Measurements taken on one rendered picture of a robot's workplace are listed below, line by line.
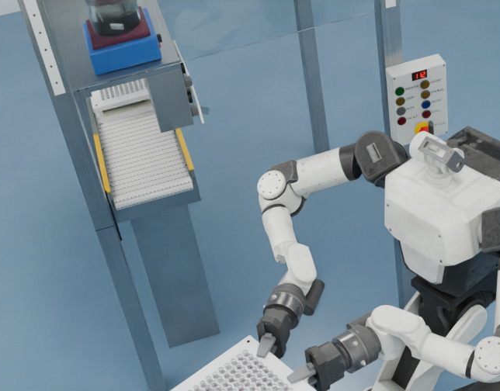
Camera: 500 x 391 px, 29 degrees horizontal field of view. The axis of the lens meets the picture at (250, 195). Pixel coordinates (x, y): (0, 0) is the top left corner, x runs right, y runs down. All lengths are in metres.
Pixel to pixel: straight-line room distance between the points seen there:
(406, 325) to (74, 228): 2.47
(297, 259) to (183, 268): 1.18
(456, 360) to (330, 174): 0.58
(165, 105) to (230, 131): 1.85
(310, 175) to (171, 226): 1.00
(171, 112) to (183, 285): 0.84
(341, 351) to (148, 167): 1.24
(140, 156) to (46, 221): 1.32
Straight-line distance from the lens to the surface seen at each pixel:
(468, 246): 2.24
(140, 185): 3.13
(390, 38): 2.93
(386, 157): 2.37
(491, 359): 2.11
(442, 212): 2.22
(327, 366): 2.15
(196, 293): 3.57
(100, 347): 3.82
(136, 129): 3.39
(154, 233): 3.35
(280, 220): 2.44
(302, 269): 2.34
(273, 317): 2.22
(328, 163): 2.44
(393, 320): 2.19
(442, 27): 5.34
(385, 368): 2.59
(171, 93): 2.89
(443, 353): 2.17
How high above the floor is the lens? 2.68
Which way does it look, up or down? 38 degrees down
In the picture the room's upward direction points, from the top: 11 degrees counter-clockwise
